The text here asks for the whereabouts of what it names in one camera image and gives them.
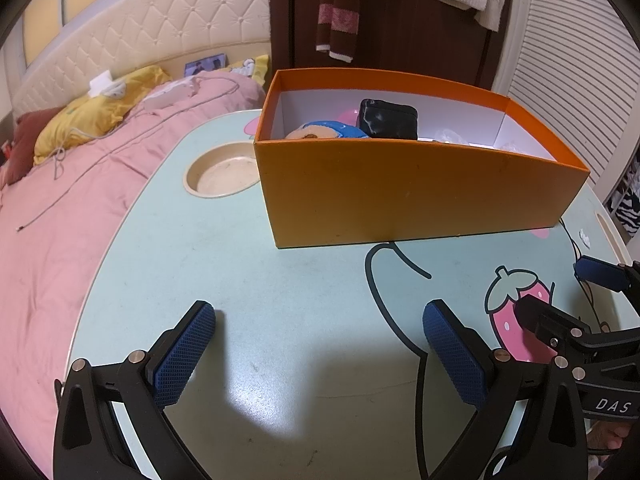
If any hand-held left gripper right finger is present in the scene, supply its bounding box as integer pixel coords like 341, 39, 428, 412
422, 299, 588, 480

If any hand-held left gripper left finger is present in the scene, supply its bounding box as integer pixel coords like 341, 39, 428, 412
52, 300, 217, 480

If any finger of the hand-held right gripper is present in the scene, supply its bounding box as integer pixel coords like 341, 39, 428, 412
515, 295, 597, 357
574, 255, 640, 306

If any orange cardboard box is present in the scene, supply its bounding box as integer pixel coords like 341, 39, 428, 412
253, 68, 591, 250

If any white plastic wrap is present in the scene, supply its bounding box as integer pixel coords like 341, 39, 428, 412
432, 129, 471, 146

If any black marbled pouch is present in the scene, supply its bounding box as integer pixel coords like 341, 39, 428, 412
357, 98, 419, 141

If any plush dog with blue cap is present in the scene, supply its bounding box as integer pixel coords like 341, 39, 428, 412
284, 119, 371, 141

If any person's right hand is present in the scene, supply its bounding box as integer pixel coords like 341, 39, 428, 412
590, 420, 638, 456

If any zebra print cloth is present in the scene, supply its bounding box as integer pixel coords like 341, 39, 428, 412
602, 157, 640, 236

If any pink blanket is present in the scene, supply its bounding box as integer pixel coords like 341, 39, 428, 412
0, 71, 266, 480

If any white louvered wardrobe door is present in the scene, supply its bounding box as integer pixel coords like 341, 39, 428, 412
492, 0, 640, 201

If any dark red pillow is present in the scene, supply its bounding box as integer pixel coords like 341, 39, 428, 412
0, 107, 61, 188

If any white tissue on pillow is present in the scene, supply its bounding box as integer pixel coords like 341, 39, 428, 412
87, 72, 128, 101

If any yellow cartoon pillow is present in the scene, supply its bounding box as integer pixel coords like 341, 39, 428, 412
227, 54, 271, 83

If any dark brown door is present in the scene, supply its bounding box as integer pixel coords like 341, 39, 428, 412
270, 0, 511, 101

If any cream tufted headboard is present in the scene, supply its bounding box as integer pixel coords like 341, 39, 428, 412
10, 0, 273, 121

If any red pink striped scarf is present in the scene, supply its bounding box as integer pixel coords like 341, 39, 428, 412
315, 0, 363, 64

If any grey cable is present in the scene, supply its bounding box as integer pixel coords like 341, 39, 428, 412
15, 77, 241, 233

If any small photo frame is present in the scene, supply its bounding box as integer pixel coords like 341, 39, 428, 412
184, 54, 227, 75

